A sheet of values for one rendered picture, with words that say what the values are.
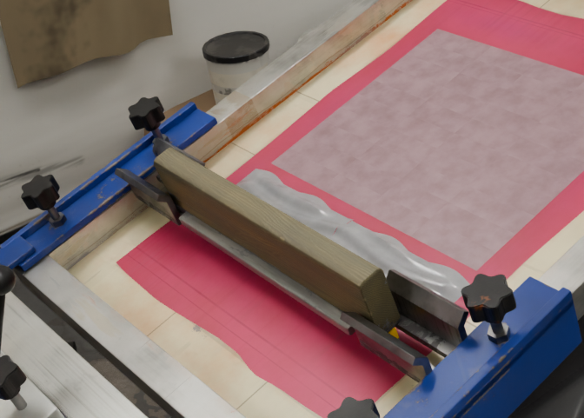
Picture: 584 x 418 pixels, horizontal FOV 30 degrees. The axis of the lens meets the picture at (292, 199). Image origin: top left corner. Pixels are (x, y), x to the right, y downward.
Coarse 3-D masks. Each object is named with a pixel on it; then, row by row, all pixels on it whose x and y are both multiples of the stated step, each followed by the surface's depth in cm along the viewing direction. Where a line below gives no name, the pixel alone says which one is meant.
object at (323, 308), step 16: (192, 224) 122; (208, 240) 120; (224, 240) 118; (240, 256) 115; (256, 256) 114; (256, 272) 114; (272, 272) 112; (288, 288) 109; (304, 288) 109; (304, 304) 108; (320, 304) 106; (336, 320) 104
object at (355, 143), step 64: (448, 0) 147; (512, 0) 142; (384, 64) 141; (448, 64) 136; (512, 64) 132; (320, 128) 135; (384, 128) 131; (448, 128) 127; (320, 192) 126; (384, 192) 122; (128, 256) 128; (192, 256) 124; (192, 320) 116
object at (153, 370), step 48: (384, 0) 147; (336, 48) 144; (240, 96) 139; (288, 96) 142; (192, 144) 135; (96, 240) 131; (48, 288) 123; (576, 288) 98; (96, 336) 114; (144, 336) 112; (144, 384) 107; (192, 384) 104
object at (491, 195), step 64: (576, 64) 128; (512, 128) 123; (576, 128) 120; (448, 192) 118; (512, 192) 115; (576, 192) 112; (448, 256) 111; (512, 256) 108; (256, 320) 113; (320, 320) 110; (320, 384) 104; (384, 384) 102
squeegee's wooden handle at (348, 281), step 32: (160, 160) 122; (192, 160) 120; (192, 192) 118; (224, 192) 114; (224, 224) 116; (256, 224) 108; (288, 224) 106; (288, 256) 107; (320, 256) 102; (352, 256) 100; (320, 288) 105; (352, 288) 98; (384, 288) 99; (384, 320) 101
